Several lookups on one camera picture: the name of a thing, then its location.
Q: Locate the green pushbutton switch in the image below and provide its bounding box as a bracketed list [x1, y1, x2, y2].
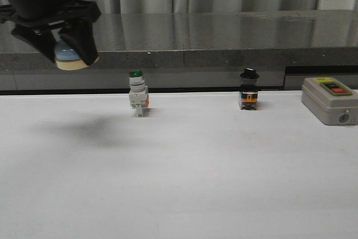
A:
[129, 70, 149, 117]

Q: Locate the grey stone counter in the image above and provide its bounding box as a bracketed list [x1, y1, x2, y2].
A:
[1, 10, 357, 94]

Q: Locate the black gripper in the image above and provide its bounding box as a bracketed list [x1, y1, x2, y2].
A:
[1, 0, 101, 65]

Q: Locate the black rotary selector switch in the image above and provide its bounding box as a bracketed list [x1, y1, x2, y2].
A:
[239, 68, 259, 110]

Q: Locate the grey on-off switch box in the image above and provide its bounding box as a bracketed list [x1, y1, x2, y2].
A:
[302, 77, 357, 125]

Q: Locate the blue and cream desk bell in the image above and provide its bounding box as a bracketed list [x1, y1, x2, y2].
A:
[54, 40, 89, 71]

